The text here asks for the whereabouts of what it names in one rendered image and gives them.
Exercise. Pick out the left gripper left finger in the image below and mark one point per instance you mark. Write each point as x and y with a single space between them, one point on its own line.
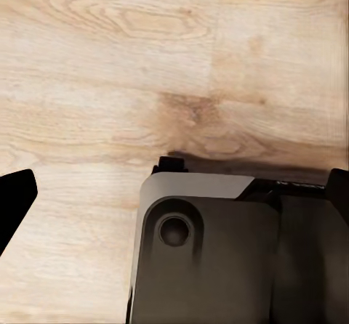
18 191

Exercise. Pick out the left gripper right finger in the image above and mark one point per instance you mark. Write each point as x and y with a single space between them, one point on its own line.
338 192

